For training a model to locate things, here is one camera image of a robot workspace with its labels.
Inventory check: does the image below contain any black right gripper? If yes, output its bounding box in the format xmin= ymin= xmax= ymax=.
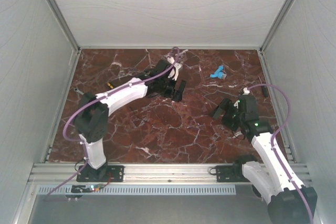
xmin=208 ymin=97 xmax=244 ymax=131

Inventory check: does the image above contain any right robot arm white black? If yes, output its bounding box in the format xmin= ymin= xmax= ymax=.
xmin=210 ymin=94 xmax=318 ymax=223

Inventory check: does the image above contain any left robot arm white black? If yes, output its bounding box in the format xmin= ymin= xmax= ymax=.
xmin=73 ymin=57 xmax=186 ymax=181

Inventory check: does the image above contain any blue plastic connector piece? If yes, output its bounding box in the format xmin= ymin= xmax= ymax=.
xmin=209 ymin=65 xmax=227 ymax=80

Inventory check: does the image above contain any dark screwdriver right edge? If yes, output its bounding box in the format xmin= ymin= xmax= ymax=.
xmin=258 ymin=76 xmax=269 ymax=98

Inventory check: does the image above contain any yellow black small tool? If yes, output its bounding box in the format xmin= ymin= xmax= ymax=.
xmin=107 ymin=83 xmax=114 ymax=89

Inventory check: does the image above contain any small grey wrench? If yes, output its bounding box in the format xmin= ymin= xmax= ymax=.
xmin=74 ymin=88 xmax=83 ymax=95

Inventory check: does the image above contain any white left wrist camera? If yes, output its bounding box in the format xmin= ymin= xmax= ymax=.
xmin=167 ymin=57 xmax=182 ymax=81

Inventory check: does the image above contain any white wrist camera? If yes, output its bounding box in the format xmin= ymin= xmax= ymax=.
xmin=242 ymin=88 xmax=250 ymax=95
xmin=167 ymin=57 xmax=182 ymax=81

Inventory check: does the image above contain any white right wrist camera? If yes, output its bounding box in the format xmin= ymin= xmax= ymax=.
xmin=242 ymin=88 xmax=250 ymax=95

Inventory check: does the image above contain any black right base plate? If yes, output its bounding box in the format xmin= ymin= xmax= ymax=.
xmin=215 ymin=165 xmax=249 ymax=183

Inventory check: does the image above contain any aluminium corner post right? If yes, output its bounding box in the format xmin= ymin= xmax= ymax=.
xmin=259 ymin=0 xmax=295 ymax=51

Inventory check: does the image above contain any aluminium corner post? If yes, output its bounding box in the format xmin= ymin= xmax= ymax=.
xmin=259 ymin=0 xmax=295 ymax=51
xmin=30 ymin=0 xmax=81 ymax=53

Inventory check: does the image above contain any grey slotted cable duct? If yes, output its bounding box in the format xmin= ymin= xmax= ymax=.
xmin=37 ymin=184 xmax=236 ymax=196

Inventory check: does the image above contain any aluminium corner post left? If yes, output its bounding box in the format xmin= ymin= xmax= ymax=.
xmin=30 ymin=0 xmax=81 ymax=53

